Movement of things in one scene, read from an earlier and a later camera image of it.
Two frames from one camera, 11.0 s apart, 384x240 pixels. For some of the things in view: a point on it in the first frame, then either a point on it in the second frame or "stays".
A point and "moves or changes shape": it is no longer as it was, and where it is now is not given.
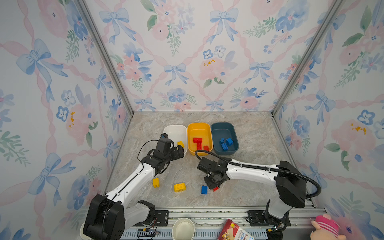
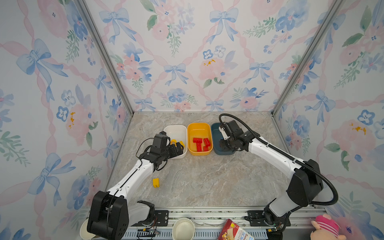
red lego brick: (197, 140) stays
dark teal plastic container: (225, 137) stays
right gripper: (210, 186) -> (223, 146)
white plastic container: (176, 133) stays
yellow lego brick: (156, 182) stays
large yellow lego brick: (179, 187) moves or changes shape
